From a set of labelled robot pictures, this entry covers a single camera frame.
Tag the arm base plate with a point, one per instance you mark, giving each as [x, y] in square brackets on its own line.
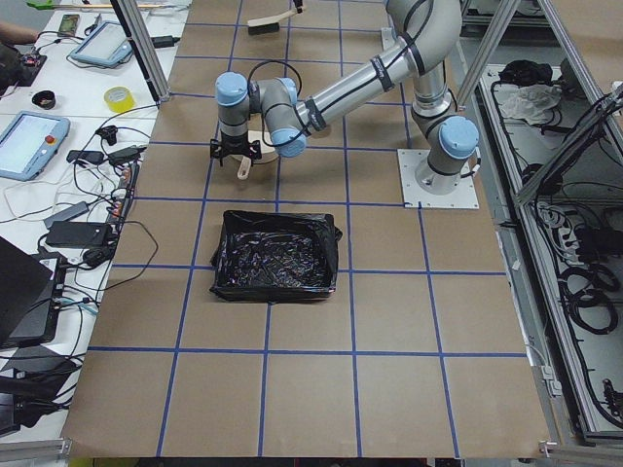
[426, 189]

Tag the smartphone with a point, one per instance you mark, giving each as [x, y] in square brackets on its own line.
[68, 25]

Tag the white plastic dustpan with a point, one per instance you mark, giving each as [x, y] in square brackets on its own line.
[268, 153]

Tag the aluminium frame post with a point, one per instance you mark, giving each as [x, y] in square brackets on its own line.
[132, 22]

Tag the upper blue teach pendant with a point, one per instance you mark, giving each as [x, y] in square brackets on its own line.
[106, 46]

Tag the black laptop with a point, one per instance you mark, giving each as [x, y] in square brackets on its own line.
[31, 289]

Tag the black round cap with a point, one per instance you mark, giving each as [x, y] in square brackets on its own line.
[44, 99]

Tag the power strip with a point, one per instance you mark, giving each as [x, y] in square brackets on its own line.
[124, 195]

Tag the lower blue teach pendant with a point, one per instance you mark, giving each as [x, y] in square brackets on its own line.
[29, 142]

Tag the blue teach pendant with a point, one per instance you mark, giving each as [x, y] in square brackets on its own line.
[106, 46]
[29, 142]

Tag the white crumpled cloth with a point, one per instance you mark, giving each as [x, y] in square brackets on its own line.
[531, 104]

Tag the black power adapter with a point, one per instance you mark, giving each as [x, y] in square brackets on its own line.
[70, 234]

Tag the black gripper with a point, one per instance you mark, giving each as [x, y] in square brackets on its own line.
[233, 145]

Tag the yellow tape roll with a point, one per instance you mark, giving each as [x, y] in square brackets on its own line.
[119, 99]

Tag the black lined trash bin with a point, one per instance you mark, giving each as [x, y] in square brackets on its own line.
[276, 257]

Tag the white hand brush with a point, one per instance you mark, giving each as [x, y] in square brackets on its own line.
[270, 24]

